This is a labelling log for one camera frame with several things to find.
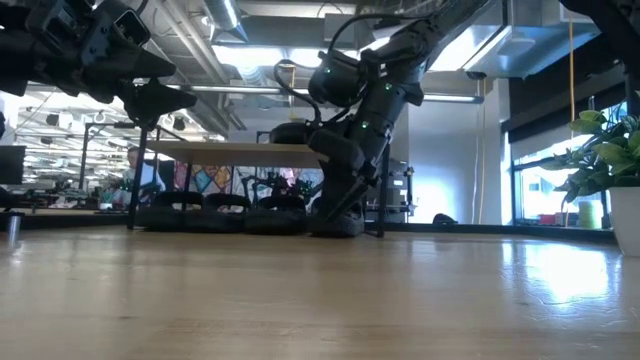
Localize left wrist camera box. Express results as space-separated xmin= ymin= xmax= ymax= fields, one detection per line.
xmin=82 ymin=0 xmax=152 ymax=50

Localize rectangular metal air duct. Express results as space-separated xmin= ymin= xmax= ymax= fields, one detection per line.
xmin=427 ymin=19 xmax=601 ymax=80

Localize white plant pot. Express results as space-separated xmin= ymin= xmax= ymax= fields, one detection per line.
xmin=607 ymin=185 xmax=640 ymax=259

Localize dark background monitor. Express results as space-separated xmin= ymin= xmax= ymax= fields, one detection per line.
xmin=0 ymin=144 xmax=27 ymax=186

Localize colourful patterned panel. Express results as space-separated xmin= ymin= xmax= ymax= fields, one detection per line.
xmin=172 ymin=160 xmax=236 ymax=197

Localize silver ribbed air duct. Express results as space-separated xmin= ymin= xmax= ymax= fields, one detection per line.
xmin=99 ymin=0 xmax=246 ymax=141

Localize person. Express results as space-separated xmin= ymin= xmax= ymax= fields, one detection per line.
xmin=121 ymin=145 xmax=169 ymax=206

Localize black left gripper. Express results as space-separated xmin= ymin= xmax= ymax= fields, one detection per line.
xmin=0 ymin=0 xmax=198 ymax=132

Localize yellow hanging cable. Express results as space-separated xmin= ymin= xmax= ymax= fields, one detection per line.
xmin=567 ymin=19 xmax=576 ymax=126

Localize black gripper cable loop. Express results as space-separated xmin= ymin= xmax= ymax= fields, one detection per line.
xmin=272 ymin=58 xmax=324 ymax=126

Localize grey background cabinet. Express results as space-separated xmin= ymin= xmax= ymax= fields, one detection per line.
xmin=388 ymin=158 xmax=417 ymax=221

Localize long ceiling light tube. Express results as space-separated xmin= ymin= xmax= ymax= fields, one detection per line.
xmin=164 ymin=83 xmax=485 ymax=105

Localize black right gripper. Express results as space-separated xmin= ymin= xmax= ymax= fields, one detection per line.
xmin=319 ymin=97 xmax=405 ymax=226

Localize green roll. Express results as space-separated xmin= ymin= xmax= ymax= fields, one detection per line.
xmin=578 ymin=199 xmax=600 ymax=224

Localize green artificial plant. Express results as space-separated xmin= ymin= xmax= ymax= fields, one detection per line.
xmin=539 ymin=102 xmax=640 ymax=204

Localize smooth silver air duct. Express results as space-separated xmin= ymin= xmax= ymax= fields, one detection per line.
xmin=202 ymin=0 xmax=250 ymax=44

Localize wooden shelf black metal legs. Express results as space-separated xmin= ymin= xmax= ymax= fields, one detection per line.
xmin=127 ymin=123 xmax=392 ymax=239

